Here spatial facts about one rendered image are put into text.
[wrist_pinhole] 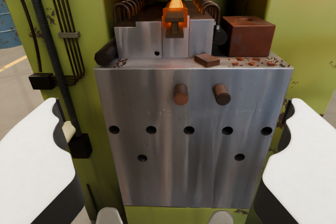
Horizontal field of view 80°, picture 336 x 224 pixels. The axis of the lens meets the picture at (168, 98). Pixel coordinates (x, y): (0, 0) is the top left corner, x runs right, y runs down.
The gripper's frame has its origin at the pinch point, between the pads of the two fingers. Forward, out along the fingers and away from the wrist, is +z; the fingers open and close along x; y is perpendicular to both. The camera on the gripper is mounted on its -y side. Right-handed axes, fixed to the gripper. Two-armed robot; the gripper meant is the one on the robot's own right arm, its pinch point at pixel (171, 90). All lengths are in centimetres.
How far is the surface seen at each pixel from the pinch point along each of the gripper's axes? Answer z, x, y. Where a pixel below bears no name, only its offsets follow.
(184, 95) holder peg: 20.7, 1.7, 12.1
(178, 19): 20.4, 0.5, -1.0
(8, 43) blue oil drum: 360, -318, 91
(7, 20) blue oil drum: 370, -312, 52
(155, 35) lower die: 30.7, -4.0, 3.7
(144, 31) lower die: 30.7, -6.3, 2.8
